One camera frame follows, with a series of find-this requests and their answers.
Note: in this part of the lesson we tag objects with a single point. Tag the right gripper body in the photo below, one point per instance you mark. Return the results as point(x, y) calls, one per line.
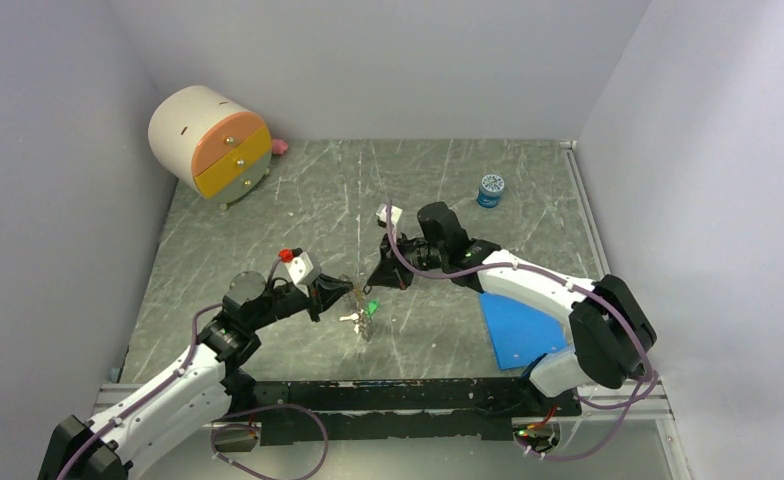
point(429, 257)

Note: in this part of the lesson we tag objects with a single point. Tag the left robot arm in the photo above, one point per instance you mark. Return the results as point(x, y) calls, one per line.
point(205, 384)

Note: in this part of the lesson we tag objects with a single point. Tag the pink small object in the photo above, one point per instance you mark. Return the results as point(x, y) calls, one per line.
point(279, 147)

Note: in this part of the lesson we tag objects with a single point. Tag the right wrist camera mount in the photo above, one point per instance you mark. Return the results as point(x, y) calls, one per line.
point(387, 217)

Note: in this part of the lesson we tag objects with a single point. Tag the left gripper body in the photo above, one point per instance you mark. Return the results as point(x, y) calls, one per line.
point(283, 303)

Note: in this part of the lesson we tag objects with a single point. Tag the blue small jar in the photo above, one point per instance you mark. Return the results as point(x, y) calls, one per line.
point(490, 190)

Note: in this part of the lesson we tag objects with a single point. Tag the green key tag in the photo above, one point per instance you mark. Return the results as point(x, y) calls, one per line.
point(371, 307)

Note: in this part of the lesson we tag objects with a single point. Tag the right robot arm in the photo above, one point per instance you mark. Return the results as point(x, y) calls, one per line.
point(607, 334)

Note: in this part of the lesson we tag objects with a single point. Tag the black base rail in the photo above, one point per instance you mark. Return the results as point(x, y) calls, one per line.
point(392, 407)

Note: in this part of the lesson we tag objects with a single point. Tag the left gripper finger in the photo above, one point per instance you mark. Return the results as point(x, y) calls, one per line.
point(321, 301)
point(329, 287)

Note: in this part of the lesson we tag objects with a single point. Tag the side aluminium rail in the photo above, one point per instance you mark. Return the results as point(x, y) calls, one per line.
point(569, 154)

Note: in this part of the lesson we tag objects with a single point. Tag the round mini drawer cabinet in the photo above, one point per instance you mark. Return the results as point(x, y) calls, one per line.
point(214, 145)

